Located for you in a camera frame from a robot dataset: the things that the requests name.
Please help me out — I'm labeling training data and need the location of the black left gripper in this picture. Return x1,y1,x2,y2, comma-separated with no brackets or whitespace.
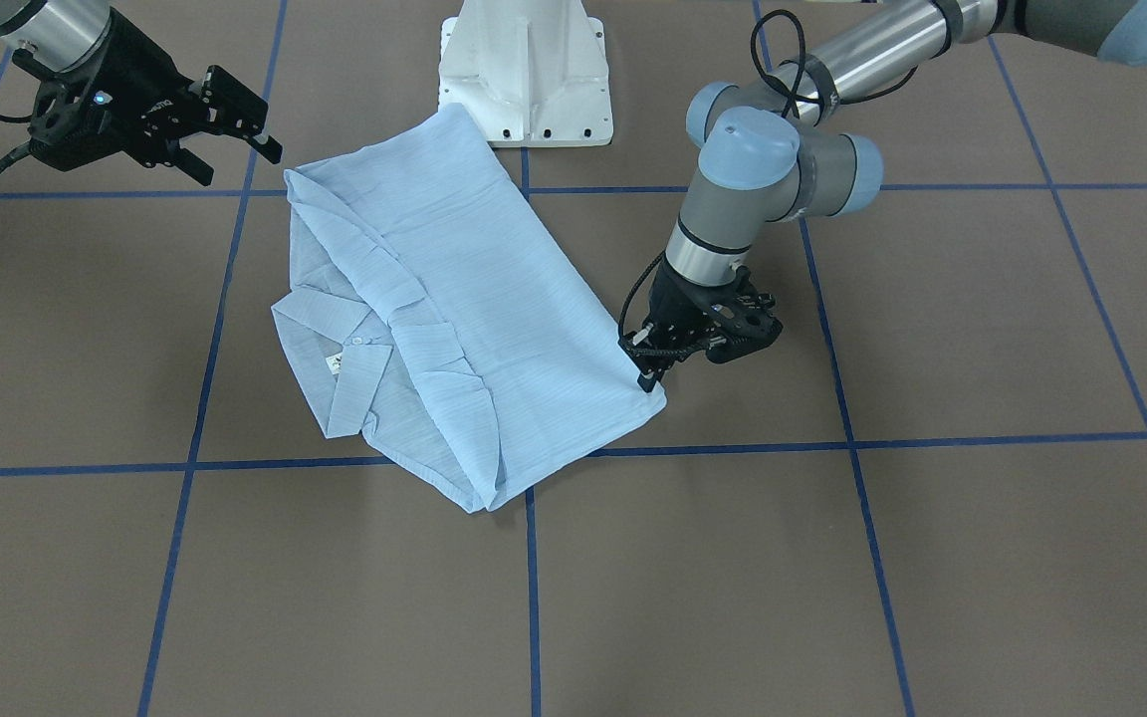
618,257,713,393

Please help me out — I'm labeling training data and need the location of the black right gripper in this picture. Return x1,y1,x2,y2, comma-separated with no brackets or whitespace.
83,10,283,187

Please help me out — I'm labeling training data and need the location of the light blue button-up shirt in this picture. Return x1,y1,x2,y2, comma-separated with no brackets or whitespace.
272,106,666,513

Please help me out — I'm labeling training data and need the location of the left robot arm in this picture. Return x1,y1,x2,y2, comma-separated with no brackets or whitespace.
619,1,1147,391

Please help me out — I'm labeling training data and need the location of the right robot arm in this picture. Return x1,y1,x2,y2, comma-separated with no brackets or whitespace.
0,1,283,186

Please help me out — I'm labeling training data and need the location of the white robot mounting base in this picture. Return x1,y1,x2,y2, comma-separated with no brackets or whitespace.
437,1,615,148

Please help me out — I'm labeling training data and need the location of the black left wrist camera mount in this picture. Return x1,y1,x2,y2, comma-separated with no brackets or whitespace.
699,267,783,364

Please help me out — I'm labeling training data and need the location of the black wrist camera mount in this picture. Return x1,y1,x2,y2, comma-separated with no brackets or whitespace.
11,49,147,171
699,267,783,364

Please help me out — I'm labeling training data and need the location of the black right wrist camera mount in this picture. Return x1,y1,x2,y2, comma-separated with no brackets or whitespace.
11,49,147,171

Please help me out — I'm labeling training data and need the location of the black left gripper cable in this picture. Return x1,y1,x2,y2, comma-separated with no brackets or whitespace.
618,10,918,359

